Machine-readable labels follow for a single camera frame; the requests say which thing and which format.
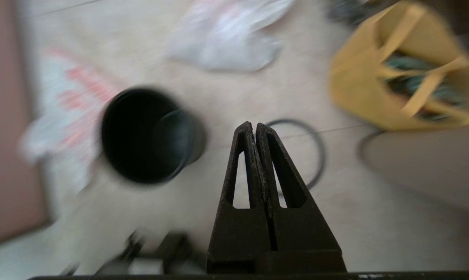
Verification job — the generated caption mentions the fresh white red-print trash bag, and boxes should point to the fresh white red-print trash bag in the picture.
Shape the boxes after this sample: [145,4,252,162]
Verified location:
[21,47,120,191]

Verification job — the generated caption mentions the white ribbed cylinder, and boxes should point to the white ribbed cylinder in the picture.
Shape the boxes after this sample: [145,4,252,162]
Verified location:
[357,124,469,218]

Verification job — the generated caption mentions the clear bag of dark parts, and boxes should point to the clear bag of dark parts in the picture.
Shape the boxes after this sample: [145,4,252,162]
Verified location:
[328,0,371,24]

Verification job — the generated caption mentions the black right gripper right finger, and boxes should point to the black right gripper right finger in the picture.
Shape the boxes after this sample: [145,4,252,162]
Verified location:
[255,123,347,273]

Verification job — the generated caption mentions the yellow fabric tote bag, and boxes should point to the yellow fabric tote bag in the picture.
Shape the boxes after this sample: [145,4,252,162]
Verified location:
[330,0,469,131]

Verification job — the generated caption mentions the black trash bin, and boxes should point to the black trash bin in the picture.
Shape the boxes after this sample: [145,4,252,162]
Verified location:
[100,87,208,185]

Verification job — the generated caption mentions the grey bin retaining ring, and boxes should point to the grey bin retaining ring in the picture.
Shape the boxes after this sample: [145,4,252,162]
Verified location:
[266,119,326,191]

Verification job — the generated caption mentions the teal patterned tote contents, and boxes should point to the teal patterned tote contents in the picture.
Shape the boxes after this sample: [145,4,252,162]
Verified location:
[386,54,464,113]

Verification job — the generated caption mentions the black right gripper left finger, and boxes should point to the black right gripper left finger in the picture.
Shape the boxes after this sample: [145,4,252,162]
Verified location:
[206,121,277,274]

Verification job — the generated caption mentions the used white red-print trash bag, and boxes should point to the used white red-print trash bag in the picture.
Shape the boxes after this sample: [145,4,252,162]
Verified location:
[168,0,293,72]

